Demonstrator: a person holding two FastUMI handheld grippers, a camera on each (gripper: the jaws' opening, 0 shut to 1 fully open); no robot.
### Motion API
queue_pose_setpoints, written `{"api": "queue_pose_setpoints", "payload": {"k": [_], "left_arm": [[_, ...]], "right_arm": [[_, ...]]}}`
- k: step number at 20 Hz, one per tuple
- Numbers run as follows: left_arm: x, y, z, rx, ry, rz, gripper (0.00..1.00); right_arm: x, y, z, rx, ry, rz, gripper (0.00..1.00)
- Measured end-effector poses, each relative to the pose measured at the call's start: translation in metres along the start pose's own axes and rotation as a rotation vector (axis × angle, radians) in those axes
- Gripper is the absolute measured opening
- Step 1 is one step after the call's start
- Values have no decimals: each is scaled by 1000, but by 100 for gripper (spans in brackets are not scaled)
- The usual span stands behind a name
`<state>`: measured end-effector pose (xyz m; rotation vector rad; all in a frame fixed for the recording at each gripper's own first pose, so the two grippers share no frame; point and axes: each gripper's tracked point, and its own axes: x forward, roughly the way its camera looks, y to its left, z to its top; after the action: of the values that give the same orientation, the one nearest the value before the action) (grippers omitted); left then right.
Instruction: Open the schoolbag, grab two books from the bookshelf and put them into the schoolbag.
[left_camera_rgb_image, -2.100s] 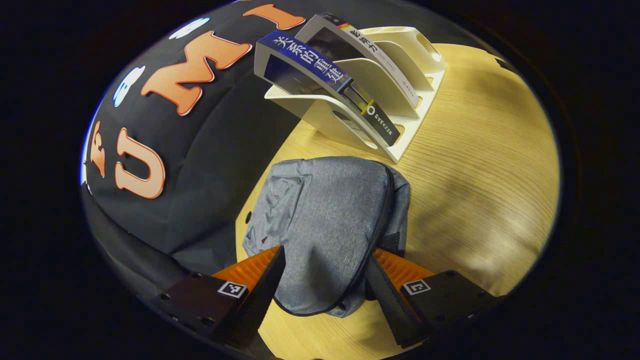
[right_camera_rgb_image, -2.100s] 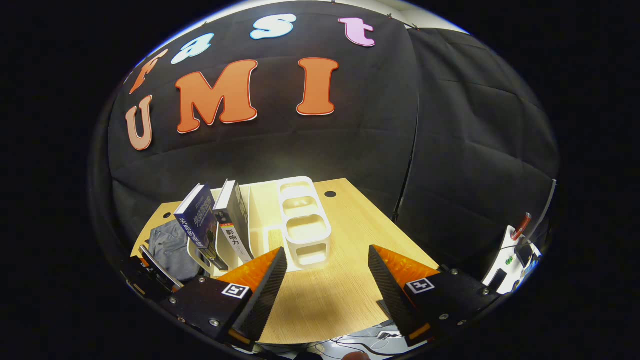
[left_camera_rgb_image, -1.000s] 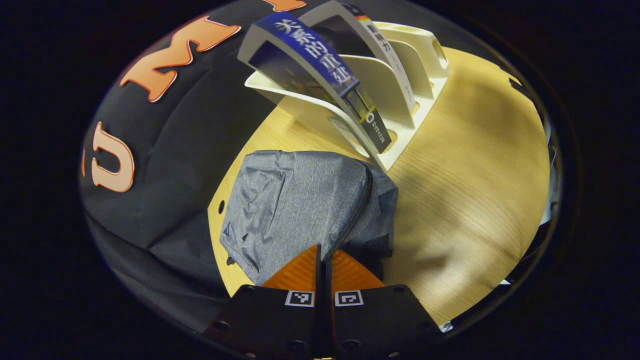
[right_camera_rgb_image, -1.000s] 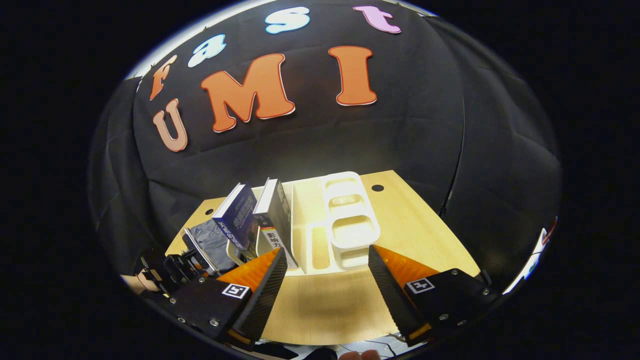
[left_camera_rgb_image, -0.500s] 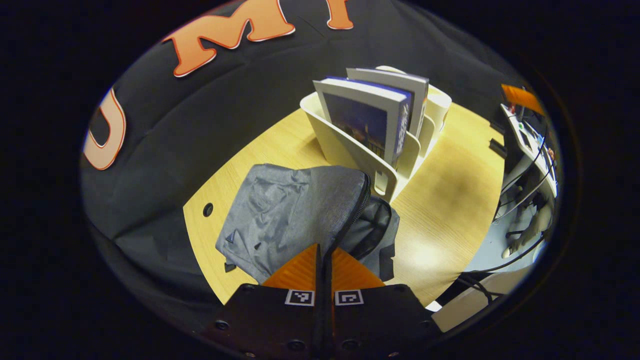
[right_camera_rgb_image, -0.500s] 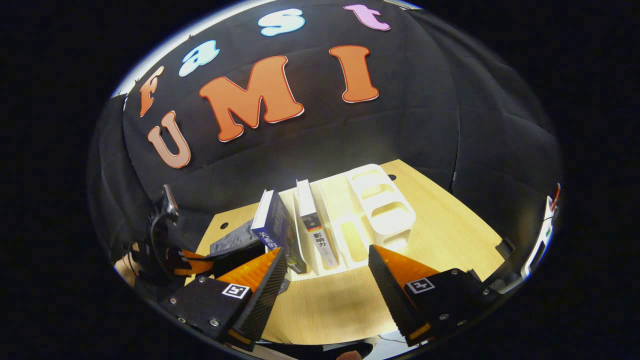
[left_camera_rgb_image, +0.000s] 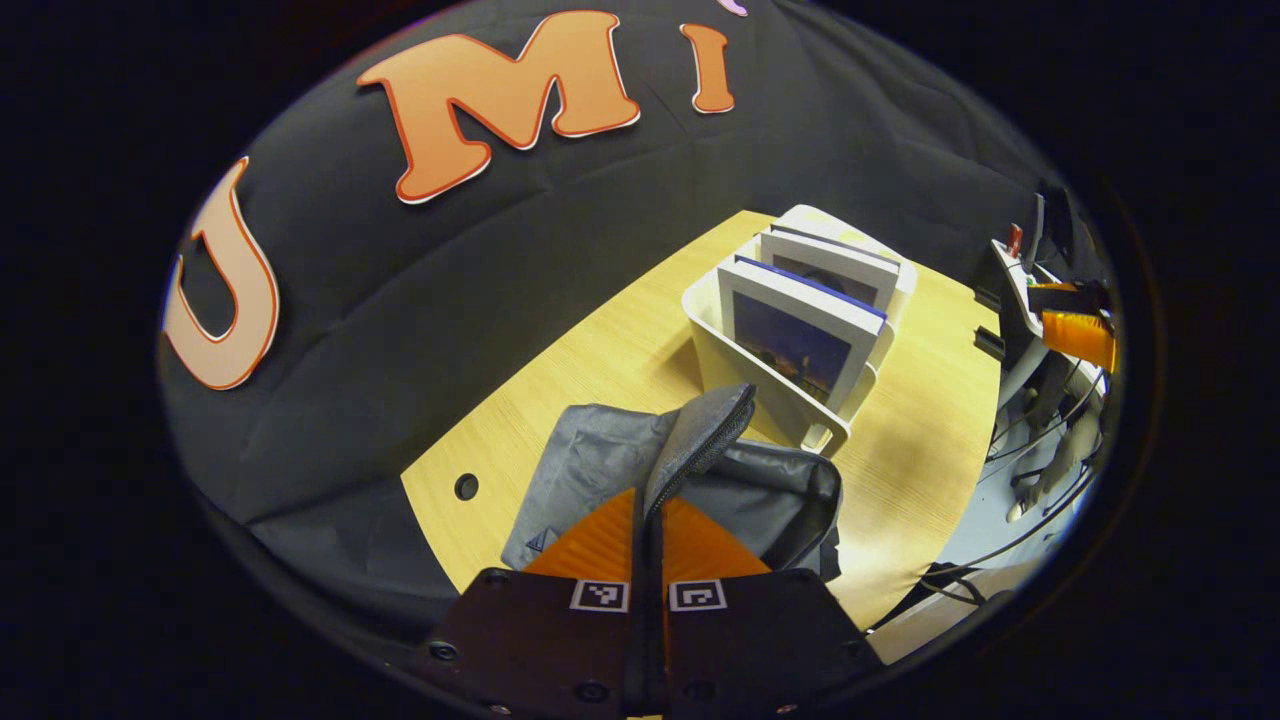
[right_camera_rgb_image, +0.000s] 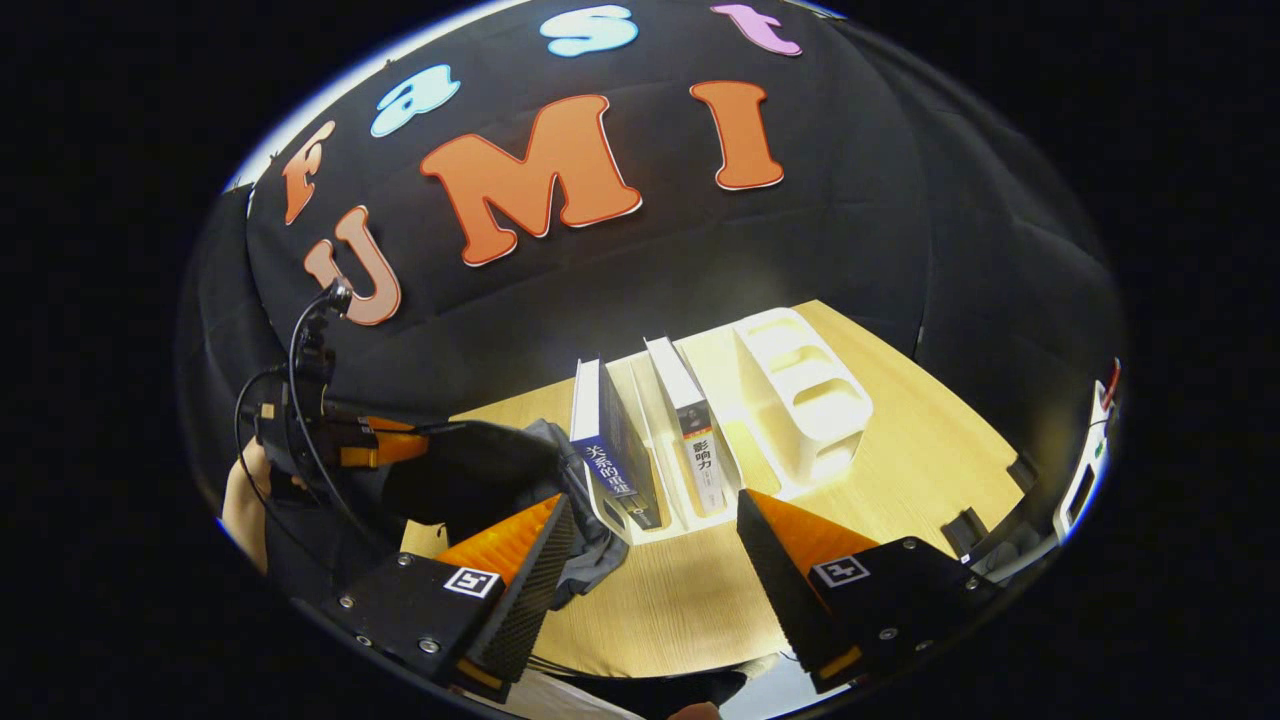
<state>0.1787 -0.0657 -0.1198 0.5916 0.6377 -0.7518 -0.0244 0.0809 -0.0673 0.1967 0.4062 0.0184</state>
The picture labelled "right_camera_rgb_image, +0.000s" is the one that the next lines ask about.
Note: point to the white cover book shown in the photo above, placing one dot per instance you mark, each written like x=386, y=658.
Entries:
x=695, y=440

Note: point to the blue cover book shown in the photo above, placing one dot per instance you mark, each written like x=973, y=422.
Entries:
x=610, y=450

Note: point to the white device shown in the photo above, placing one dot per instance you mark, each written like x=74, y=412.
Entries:
x=1085, y=470

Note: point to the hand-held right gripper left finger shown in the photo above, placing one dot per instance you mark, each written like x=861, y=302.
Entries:
x=530, y=600

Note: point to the dark object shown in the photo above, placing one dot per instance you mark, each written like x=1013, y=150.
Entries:
x=975, y=530

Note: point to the black backdrop cloth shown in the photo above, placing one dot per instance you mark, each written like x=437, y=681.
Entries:
x=800, y=240

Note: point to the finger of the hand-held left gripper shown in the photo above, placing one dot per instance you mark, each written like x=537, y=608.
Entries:
x=385, y=445

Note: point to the white plastic bookshelf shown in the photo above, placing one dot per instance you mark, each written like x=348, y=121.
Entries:
x=810, y=400

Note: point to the grey schoolbag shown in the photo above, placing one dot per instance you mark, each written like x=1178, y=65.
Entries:
x=480, y=480

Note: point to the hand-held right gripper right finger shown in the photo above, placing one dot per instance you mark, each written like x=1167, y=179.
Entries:
x=775, y=590

